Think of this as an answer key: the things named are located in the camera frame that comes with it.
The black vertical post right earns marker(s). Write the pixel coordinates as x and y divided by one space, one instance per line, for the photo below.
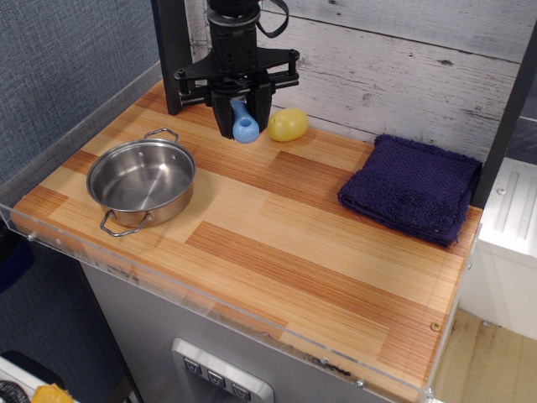
508 122

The yellow toy potato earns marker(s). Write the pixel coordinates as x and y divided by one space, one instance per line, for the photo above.
287 125

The silver dispenser button panel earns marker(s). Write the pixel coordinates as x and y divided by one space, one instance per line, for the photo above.
206 376

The white ribbed appliance top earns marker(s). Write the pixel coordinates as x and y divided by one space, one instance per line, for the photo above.
509 217

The yellow object bottom left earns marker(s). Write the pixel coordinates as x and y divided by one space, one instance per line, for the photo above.
51 394

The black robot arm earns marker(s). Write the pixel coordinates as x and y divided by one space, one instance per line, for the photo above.
246 10

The stainless steel pot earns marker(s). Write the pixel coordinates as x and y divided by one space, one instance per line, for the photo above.
142 183

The black vertical post left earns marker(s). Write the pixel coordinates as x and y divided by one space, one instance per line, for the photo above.
173 39

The folded purple towel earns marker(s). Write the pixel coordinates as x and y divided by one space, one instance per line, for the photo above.
418 189

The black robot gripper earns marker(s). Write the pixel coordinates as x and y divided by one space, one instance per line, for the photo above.
237 66

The blue spoon with grey bowl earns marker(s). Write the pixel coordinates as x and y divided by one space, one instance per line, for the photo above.
245 129

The black vertical post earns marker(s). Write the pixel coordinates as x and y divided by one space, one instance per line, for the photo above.
508 122
173 39

